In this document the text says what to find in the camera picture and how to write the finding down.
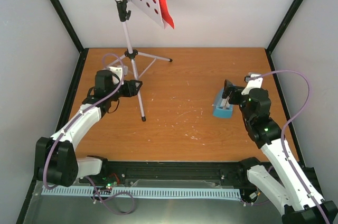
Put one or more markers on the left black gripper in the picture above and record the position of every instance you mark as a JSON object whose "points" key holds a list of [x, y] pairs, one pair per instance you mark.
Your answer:
{"points": [[131, 88]]}

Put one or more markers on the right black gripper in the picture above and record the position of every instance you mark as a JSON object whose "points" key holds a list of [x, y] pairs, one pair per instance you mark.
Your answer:
{"points": [[229, 87]]}

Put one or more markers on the blue metronome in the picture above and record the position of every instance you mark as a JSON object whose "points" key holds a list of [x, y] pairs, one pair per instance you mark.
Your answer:
{"points": [[221, 107]]}

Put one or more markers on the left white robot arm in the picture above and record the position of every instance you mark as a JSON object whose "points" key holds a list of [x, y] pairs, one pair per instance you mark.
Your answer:
{"points": [[56, 163]]}

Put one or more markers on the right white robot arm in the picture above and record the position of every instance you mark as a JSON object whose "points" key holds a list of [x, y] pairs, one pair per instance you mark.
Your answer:
{"points": [[292, 194]]}

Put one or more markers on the red cloth on stand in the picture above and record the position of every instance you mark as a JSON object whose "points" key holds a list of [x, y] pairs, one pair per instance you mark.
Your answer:
{"points": [[165, 13]]}

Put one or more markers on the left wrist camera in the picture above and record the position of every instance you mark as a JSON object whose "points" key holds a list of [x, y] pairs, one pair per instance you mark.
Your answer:
{"points": [[119, 71]]}

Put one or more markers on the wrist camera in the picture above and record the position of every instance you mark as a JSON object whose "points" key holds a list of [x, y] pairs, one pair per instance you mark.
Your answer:
{"points": [[119, 71], [253, 80]]}

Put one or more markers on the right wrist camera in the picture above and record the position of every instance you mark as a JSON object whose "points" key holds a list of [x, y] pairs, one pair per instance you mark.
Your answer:
{"points": [[253, 80]]}

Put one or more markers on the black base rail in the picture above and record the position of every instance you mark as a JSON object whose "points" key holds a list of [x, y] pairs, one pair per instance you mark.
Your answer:
{"points": [[222, 173]]}

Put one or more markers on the light blue slotted cable duct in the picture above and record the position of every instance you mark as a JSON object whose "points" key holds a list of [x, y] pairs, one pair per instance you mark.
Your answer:
{"points": [[149, 193]]}

